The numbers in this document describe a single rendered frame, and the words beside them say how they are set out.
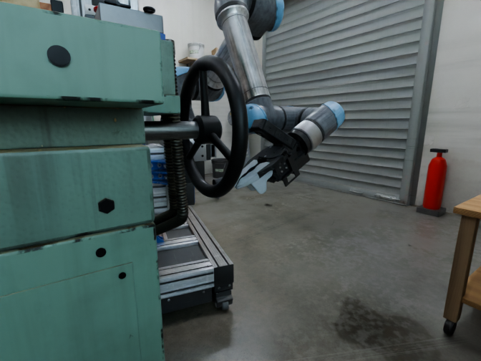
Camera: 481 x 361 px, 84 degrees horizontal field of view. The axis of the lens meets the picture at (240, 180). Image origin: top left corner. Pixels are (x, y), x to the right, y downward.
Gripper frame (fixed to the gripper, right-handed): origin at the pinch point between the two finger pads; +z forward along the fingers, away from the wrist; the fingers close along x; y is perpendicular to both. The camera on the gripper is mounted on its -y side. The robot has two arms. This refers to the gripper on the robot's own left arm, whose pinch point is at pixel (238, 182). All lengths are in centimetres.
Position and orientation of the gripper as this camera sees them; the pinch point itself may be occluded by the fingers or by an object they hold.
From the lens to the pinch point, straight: 59.5
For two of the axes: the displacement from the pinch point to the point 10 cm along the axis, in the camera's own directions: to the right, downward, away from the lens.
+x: -5.5, -1.7, 8.2
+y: 4.2, 7.9, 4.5
